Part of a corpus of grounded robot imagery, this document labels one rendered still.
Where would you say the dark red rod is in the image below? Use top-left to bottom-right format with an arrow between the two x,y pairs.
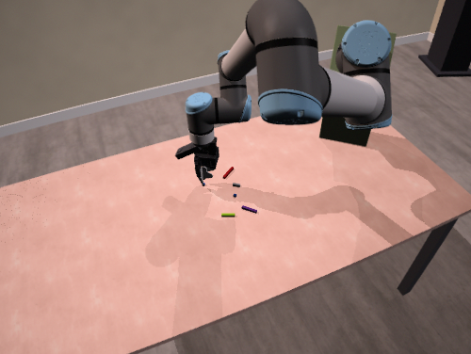
223,167 -> 234,179

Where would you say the purple rod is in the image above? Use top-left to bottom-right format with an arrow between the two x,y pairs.
241,205 -> 257,213

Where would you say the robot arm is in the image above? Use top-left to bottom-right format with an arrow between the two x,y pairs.
175,0 -> 392,160

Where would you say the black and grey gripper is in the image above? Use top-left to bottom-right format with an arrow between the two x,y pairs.
193,137 -> 219,185

